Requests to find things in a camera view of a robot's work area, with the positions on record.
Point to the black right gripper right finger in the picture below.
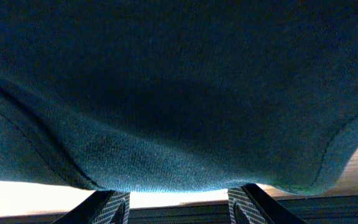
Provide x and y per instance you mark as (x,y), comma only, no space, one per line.
(249,204)

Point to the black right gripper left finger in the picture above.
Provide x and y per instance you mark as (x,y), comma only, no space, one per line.
(101,207)

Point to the dark navy leggings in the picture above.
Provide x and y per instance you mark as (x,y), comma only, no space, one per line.
(178,96)

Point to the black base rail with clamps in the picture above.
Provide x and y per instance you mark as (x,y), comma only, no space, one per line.
(312,210)

